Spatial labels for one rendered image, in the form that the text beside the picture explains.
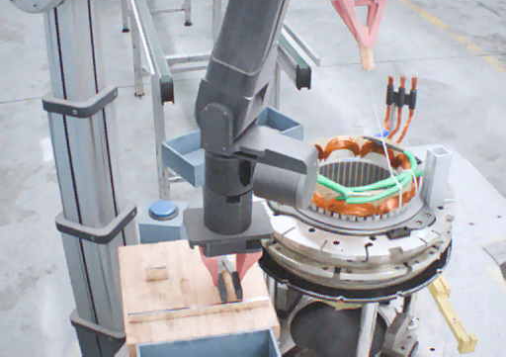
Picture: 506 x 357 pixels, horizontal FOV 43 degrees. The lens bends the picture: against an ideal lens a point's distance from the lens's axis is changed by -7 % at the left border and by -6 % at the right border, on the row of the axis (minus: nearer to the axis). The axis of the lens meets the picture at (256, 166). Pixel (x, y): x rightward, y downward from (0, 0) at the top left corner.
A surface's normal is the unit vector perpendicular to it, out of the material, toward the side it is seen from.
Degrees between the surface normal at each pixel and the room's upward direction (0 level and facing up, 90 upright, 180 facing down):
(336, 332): 0
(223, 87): 89
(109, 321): 90
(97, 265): 90
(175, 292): 0
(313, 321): 0
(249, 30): 88
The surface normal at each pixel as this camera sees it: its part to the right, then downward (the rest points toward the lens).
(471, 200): 0.00, -0.86
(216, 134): -0.39, 0.47
